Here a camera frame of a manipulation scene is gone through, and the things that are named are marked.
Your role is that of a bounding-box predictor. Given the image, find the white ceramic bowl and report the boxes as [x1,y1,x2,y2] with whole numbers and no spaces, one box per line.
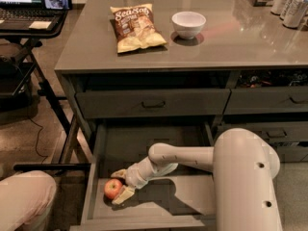
[171,12,206,39]

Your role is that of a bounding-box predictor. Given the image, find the red apple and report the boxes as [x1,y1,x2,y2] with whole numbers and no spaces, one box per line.
[104,179,122,199]

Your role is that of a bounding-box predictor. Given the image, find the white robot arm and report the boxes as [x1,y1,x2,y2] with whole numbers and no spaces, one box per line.
[112,128,283,231]

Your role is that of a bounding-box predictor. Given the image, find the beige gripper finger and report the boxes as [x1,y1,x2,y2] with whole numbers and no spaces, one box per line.
[111,169,127,179]
[112,186,135,205]

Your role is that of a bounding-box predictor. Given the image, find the grey top right drawer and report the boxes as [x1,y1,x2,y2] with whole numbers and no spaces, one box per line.
[224,87,308,115]

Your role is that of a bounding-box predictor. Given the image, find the black smartphone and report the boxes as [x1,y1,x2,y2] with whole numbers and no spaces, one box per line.
[41,0,72,11]

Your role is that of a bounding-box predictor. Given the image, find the grey middle right drawer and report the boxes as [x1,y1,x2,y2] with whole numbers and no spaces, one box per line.
[213,121,308,145]

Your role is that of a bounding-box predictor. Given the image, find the open grey middle drawer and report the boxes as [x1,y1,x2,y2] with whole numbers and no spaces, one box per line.
[69,124,216,231]

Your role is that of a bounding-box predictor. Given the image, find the grey top left drawer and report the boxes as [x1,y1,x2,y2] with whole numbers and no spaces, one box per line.
[75,89,229,118]

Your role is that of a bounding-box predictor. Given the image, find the black laptop stand cart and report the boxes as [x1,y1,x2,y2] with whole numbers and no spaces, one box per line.
[1,12,90,172]

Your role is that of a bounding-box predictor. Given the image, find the sea salt chips bag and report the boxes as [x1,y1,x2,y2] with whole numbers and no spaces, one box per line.
[110,4,167,53]

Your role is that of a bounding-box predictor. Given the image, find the white can right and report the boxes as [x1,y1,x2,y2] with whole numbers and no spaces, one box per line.
[283,0,308,28]

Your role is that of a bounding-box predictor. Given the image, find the yellow sticky note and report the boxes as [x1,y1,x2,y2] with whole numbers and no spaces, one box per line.
[29,21,50,30]

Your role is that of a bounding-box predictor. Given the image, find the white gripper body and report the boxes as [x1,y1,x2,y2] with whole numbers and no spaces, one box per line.
[125,157,158,190]

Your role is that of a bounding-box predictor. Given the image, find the person knee beige trousers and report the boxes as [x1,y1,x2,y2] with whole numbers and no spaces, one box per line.
[0,170,57,231]

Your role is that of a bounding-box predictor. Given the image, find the black cable on floor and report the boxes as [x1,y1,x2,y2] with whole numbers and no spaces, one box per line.
[25,113,49,166]

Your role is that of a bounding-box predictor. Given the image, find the open laptop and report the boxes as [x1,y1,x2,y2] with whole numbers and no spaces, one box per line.
[0,0,67,33]

